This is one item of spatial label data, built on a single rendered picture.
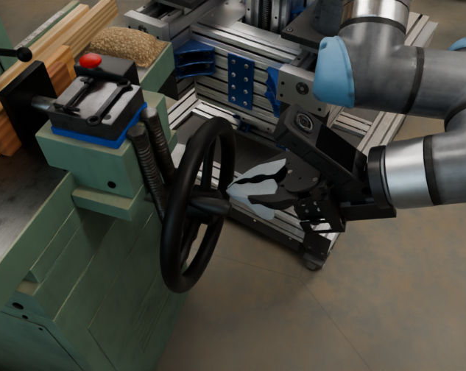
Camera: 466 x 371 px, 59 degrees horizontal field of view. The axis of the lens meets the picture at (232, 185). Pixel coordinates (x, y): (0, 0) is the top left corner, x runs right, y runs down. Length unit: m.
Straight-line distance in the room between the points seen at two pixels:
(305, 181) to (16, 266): 0.38
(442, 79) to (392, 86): 0.05
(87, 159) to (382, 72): 0.39
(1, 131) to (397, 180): 0.53
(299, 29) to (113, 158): 0.67
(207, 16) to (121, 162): 0.85
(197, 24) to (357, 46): 0.87
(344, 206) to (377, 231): 1.21
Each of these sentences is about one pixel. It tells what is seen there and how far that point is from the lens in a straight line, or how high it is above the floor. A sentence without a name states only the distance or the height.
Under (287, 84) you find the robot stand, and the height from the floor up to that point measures 0.74.
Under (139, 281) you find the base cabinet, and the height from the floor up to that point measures 0.47.
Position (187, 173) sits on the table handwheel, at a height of 0.94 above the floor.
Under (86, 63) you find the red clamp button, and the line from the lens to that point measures 0.62.
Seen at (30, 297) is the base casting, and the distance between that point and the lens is 0.67.
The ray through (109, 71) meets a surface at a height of 1.01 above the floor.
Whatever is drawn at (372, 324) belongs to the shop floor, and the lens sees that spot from 1.52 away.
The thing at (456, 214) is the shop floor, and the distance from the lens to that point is 1.90.
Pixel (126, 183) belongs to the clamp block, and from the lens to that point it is 0.60.
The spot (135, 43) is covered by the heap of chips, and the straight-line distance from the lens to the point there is 0.84.
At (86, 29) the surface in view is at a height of 0.93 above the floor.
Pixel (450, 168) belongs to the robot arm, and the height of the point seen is 1.05.
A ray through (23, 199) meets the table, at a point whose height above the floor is 0.90.
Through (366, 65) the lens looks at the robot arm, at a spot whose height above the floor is 1.09.
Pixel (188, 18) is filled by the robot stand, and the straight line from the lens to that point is 1.31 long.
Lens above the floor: 1.34
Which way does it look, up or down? 49 degrees down
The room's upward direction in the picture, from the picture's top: straight up
